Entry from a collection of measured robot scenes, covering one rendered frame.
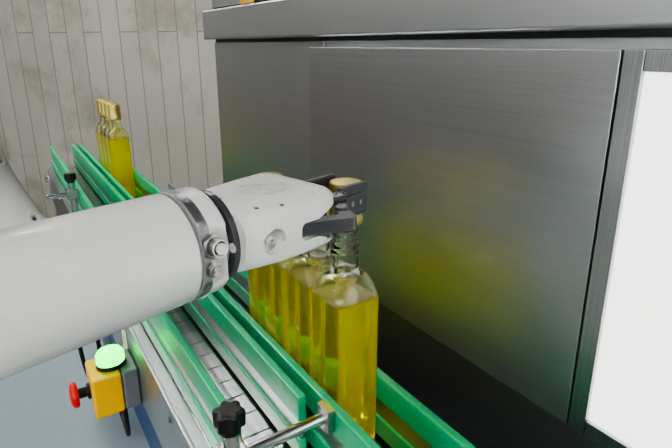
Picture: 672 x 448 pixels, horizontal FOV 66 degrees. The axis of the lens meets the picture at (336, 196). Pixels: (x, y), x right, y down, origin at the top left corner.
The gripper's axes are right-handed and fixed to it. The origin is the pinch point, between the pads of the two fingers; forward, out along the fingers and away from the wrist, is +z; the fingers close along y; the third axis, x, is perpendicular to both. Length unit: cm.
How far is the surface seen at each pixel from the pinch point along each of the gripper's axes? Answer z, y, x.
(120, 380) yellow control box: -7, 39, 37
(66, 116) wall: 107, 344, 33
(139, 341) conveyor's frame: -4.3, 37.3, 30.0
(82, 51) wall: 116, 325, -10
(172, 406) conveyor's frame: -9.0, 20.2, 30.2
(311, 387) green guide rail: -2.8, 1.1, 21.4
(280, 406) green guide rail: -3.5, 5.5, 25.8
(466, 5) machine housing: 12.8, -6.1, -18.3
